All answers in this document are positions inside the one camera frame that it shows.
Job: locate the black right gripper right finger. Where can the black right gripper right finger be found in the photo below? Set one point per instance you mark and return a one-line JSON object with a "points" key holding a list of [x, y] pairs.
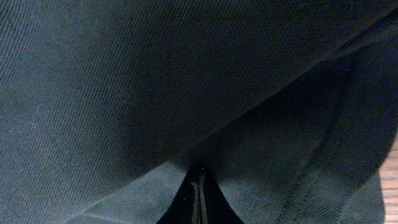
{"points": [[214, 208]]}

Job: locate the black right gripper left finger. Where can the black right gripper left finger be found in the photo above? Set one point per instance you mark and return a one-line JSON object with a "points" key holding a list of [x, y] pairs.
{"points": [[185, 207]]}

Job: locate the black polo shirt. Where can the black polo shirt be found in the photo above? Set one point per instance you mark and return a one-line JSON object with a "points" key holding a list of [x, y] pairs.
{"points": [[105, 105]]}

